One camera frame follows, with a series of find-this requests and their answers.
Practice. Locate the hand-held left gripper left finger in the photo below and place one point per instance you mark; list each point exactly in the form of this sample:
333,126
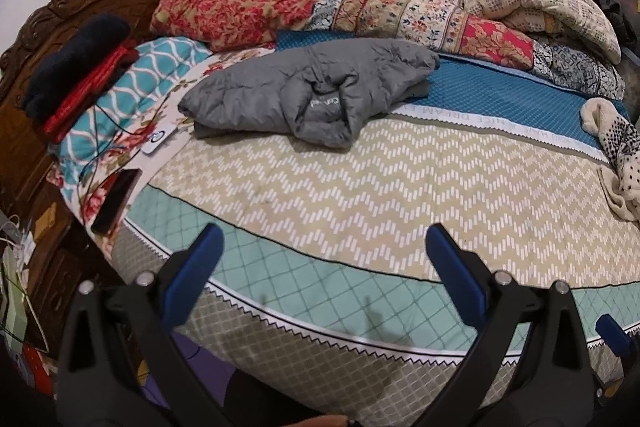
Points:
192,277

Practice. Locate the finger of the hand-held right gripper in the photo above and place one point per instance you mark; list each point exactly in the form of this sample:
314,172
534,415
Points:
612,333

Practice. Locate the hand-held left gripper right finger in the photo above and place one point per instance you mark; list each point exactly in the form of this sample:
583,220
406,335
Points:
457,277

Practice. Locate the grey puffer jacket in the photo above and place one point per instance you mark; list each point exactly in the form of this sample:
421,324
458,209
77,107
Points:
280,92

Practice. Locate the person's left hand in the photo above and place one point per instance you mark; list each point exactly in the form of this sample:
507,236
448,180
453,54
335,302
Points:
322,422

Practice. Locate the purple floor mat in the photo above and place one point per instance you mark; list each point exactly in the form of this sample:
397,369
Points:
190,357

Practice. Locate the black smartphone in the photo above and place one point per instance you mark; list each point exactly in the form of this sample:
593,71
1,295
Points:
117,202

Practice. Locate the white dotted fleece sweater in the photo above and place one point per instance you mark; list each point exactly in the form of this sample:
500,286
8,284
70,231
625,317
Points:
620,157

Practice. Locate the pale green paper bag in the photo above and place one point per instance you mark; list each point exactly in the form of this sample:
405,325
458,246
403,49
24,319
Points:
12,302

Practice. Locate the red box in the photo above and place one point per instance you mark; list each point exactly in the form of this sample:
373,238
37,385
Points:
37,372

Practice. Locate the red folded cloth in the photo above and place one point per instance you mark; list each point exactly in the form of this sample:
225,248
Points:
90,92

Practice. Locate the teal wave-pattern pillow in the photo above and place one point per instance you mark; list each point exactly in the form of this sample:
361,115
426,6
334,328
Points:
150,67

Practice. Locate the navy folded cloth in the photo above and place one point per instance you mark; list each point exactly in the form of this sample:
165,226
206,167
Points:
70,62

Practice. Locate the red floral patchwork quilt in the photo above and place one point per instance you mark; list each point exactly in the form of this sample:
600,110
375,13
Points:
250,2

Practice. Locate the carved wooden headboard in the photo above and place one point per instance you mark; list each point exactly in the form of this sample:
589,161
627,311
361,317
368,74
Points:
45,22

